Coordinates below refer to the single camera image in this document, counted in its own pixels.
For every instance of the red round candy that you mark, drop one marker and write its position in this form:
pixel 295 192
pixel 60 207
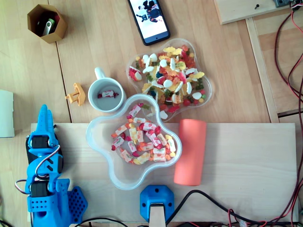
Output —
pixel 186 102

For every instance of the clear flower-shaped gummy bowl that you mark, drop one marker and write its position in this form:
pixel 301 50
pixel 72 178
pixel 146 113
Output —
pixel 208 89

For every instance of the green silver USB stick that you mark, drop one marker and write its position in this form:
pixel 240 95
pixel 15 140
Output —
pixel 48 27

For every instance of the wooden mount post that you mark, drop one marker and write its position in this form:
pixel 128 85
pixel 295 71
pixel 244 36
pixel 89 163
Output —
pixel 157 216

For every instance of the black zipper pouch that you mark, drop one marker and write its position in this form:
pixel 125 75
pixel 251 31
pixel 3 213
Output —
pixel 29 159

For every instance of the brown hexagonal cup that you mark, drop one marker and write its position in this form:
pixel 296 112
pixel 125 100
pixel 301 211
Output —
pixel 56 35

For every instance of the orange cylinder roll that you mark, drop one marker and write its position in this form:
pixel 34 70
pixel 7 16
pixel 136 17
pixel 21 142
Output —
pixel 189 153

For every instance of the black screw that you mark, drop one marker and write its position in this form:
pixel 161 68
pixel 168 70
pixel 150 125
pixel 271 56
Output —
pixel 256 6

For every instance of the clear flower-shaped candy bowl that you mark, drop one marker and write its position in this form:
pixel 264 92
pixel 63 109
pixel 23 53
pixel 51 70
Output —
pixel 123 175

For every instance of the white box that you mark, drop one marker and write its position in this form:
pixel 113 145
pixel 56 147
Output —
pixel 6 113

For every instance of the black smartphone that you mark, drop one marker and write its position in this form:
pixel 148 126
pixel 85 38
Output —
pixel 151 21

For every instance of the grey metal bracket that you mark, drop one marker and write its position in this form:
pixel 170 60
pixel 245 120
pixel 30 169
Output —
pixel 281 2

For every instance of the blue 3D-printed robot arm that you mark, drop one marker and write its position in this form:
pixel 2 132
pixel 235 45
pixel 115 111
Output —
pixel 56 196

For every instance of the blue gripper with motor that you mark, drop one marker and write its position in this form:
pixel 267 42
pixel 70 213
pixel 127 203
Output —
pixel 40 141

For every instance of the small wooden board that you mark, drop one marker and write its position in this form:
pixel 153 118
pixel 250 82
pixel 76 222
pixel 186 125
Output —
pixel 236 11

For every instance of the green gummy bear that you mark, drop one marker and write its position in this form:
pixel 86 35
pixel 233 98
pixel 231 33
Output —
pixel 145 107

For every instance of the red white wrapped candy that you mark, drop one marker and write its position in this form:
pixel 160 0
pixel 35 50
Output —
pixel 108 93

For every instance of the pink white candy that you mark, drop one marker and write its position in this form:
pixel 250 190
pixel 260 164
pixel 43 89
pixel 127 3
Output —
pixel 135 110
pixel 148 126
pixel 131 146
pixel 118 142
pixel 152 137

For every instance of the white ceramic mug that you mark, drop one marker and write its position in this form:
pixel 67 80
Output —
pixel 106 104

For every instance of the blue 3D-printed camera mount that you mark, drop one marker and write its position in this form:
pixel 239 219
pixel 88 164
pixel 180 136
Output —
pixel 156 195

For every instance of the large light wooden board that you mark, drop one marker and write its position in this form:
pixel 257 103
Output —
pixel 236 165

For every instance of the white red gummy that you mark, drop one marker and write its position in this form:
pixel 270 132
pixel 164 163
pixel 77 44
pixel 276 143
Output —
pixel 138 76

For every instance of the orange 3D-printed plastic part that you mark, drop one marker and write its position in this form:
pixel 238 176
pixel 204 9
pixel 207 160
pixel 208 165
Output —
pixel 79 94

